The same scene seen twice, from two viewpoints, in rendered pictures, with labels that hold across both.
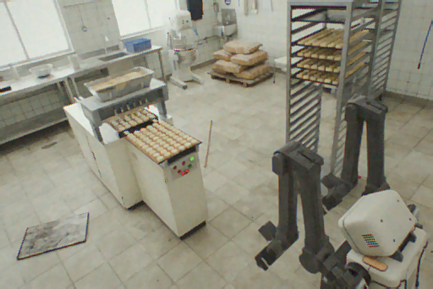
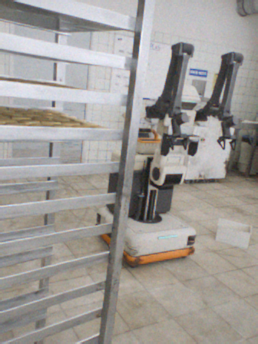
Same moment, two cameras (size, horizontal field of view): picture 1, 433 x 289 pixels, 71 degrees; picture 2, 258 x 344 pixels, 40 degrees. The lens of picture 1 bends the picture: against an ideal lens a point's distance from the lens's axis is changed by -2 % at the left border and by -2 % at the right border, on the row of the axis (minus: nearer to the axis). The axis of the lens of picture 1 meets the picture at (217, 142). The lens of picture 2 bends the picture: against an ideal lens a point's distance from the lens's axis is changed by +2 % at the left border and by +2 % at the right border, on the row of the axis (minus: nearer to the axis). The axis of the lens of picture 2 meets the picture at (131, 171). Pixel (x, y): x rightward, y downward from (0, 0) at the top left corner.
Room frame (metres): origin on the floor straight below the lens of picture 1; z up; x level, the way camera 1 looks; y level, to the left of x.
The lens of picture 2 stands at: (3.36, -0.54, 1.37)
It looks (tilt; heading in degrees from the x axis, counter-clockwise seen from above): 14 degrees down; 186
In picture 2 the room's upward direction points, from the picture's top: 7 degrees clockwise
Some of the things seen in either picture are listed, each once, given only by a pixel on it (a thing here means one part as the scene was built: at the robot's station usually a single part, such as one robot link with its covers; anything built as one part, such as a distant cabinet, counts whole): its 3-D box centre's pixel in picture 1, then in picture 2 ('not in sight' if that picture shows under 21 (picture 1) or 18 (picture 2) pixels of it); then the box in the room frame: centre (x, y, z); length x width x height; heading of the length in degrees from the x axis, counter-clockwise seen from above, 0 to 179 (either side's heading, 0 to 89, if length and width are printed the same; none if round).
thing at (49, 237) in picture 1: (55, 234); not in sight; (2.18, 1.68, 0.02); 0.60 x 0.40 x 0.03; 103
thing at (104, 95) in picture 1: (121, 84); not in sight; (2.68, 0.80, 1.25); 0.56 x 0.29 x 0.14; 126
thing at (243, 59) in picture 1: (249, 57); not in sight; (5.83, -0.81, 0.47); 0.72 x 0.42 x 0.17; 133
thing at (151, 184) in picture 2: not in sight; (170, 176); (0.64, -0.51, 0.68); 0.28 x 0.27 x 0.25; 128
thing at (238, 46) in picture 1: (242, 46); not in sight; (6.03, -0.69, 0.62); 0.72 x 0.42 x 0.17; 44
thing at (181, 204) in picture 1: (167, 179); not in sight; (2.27, 0.50, 0.45); 0.70 x 0.34 x 0.90; 36
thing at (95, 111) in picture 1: (128, 109); not in sight; (2.68, 0.80, 1.01); 0.72 x 0.33 x 0.34; 126
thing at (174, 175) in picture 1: (183, 166); not in sight; (1.97, 0.29, 0.77); 0.24 x 0.04 x 0.14; 126
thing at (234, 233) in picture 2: not in sight; (233, 233); (0.07, 0.17, 0.08); 0.30 x 0.22 x 0.16; 78
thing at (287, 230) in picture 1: (287, 201); (229, 87); (0.78, -0.21, 1.40); 0.11 x 0.06 x 0.43; 128
